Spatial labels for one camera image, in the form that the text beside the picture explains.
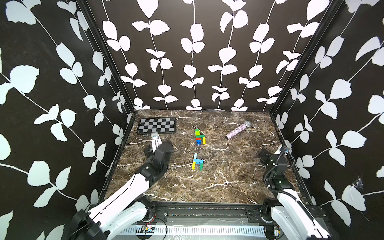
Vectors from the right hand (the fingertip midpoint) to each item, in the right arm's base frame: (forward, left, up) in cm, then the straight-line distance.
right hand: (268, 148), depth 84 cm
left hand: (0, +61, +7) cm, 61 cm away
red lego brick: (+15, +40, -13) cm, 45 cm away
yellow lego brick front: (-6, +43, -12) cm, 45 cm away
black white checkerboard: (+25, +69, -10) cm, 74 cm away
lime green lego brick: (+19, +41, -11) cm, 46 cm away
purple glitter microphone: (+24, +8, -11) cm, 27 cm away
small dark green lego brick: (-7, +38, -11) cm, 40 cm away
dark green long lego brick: (+16, +38, -11) cm, 43 cm away
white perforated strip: (-38, +42, -13) cm, 58 cm away
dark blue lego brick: (+12, +40, -12) cm, 43 cm away
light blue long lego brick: (-3, +40, -11) cm, 42 cm away
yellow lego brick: (+12, +36, -11) cm, 40 cm away
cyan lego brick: (+1, +42, -11) cm, 43 cm away
